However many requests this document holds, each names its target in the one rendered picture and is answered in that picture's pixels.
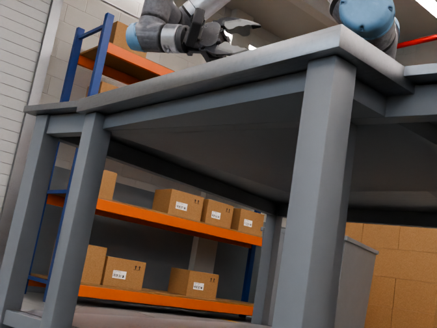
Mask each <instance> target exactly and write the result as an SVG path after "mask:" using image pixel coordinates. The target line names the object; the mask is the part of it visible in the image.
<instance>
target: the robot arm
mask: <svg viewBox="0 0 437 328"><path fill-rule="evenodd" d="M230 1H231V0H188V1H187V2H186V3H184V4H183V5H182V6H180V7H179V8H178V7H177V5H176V4H175V3H174V0H144V4H143V8H142V12H141V15H140V18H139V22H135V23H131V24H130V25H129V27H128V28H127V30H126V42H127V44H128V46H129V48H130V49H132V50H133V51H141V52H145V53H147V52H156V53H186V54H187V55H188V56H193V53H201V55H202V57H203V58H204V59H205V61H206V62H211V61H215V60H217V59H221V58H224V57H227V56H231V55H235V54H238V53H242V52H245V51H249V49H248V48H240V47H239V46H232V45H231V44H230V42H231V40H230V37H229V36H226V34H225V32H224V29H226V32H227V33H228V34H234V33H238V34H240V35H241V36H248V35H250V29H257V28H260V27H261V25H260V24H258V23H256V22H253V21H250V20H244V19H240V18H232V17H224V18H220V19H218V20H213V22H207V23H206V24H204V23H205V20H207V19H208V18H210V17H211V16H212V15H213V14H214V13H216V12H217V11H218V10H220V9H221V8H222V7H223V6H224V5H226V4H227V3H228V2H230ZM327 1H328V2H329V3H330V5H329V13H330V15H331V16H332V17H333V18H334V19H335V20H336V22H337V23H338V24H339V25H340V24H343V25H344V26H346V27H347V28H348V29H350V30H351V31H353V32H354V33H356V34H357V35H359V36H361V37H362V38H363V39H365V40H366V41H368V42H369V43H370V44H372V45H374V46H375V47H376V48H378V49H379V50H381V51H383V52H384V53H385V54H387V55H388V56H390V57H391V58H393V59H394V60H395V56H396V51H397V43H398V40H399V36H400V29H399V22H398V20H397V18H396V17H395V5H394V3H393V0H327Z"/></svg>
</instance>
